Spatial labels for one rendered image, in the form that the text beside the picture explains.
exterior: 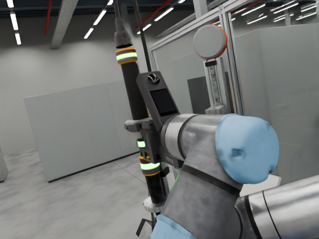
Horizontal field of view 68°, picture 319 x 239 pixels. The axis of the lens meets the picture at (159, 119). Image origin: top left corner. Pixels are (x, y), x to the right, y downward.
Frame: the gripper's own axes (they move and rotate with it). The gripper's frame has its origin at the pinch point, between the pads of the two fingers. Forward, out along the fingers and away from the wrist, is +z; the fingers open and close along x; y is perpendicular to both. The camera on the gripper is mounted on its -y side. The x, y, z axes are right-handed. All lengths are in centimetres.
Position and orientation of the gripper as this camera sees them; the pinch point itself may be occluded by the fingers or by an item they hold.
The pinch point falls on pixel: (136, 119)
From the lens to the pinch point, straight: 56.6
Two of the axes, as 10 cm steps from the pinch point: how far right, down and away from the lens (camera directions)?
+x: 8.7, -2.4, 4.3
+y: 2.0, 9.7, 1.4
